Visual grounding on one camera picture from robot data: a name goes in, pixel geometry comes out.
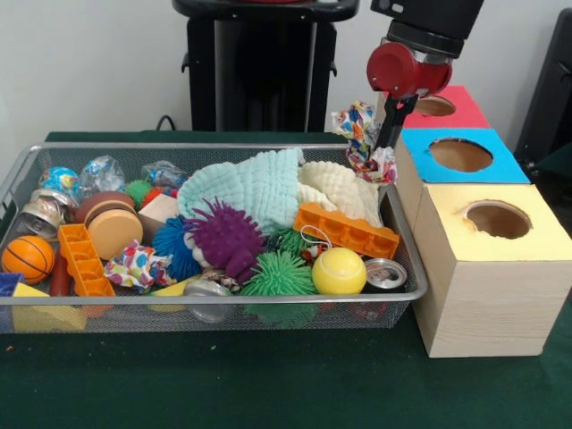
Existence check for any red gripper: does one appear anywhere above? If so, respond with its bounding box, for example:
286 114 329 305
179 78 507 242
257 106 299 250
366 41 453 150

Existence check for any colourful heart print cloth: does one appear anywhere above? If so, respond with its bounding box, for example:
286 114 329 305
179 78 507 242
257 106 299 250
103 240 173 294
332 100 398 185

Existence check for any mint knitted cloth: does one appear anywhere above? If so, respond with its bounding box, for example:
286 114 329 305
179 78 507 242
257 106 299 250
177 148 305 236

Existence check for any wooden box with three holes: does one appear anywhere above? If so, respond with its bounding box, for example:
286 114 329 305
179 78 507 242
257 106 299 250
371 83 572 360

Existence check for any clear mesh bin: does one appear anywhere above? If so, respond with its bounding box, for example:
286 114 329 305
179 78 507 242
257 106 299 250
0 141 429 335

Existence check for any cream waffle cloth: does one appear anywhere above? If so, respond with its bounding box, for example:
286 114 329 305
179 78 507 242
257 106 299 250
297 160 384 227

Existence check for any orange plastic brick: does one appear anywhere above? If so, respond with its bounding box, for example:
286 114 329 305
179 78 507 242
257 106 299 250
293 202 400 260
57 223 116 297

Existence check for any black panel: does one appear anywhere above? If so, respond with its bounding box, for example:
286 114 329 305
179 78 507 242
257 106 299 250
513 7 572 180

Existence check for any yellow tennis ball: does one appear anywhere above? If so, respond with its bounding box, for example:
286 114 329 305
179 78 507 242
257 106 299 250
311 248 367 295

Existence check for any green spiky rubber ball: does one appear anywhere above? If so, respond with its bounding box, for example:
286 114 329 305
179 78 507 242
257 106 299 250
240 249 319 297

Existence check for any purple spiky toy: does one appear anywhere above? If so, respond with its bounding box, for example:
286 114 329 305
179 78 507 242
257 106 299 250
185 196 267 285

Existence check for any dark green table cloth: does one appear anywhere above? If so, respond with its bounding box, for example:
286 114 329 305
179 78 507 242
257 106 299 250
0 130 572 429

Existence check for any brown burger toy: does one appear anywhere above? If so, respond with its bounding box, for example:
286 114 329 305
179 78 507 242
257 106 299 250
73 191 144 261

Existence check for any orange basketball toy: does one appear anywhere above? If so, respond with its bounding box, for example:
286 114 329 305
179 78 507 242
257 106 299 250
1 235 55 286

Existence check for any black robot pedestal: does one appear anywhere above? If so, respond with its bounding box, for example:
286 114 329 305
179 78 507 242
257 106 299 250
172 0 361 133

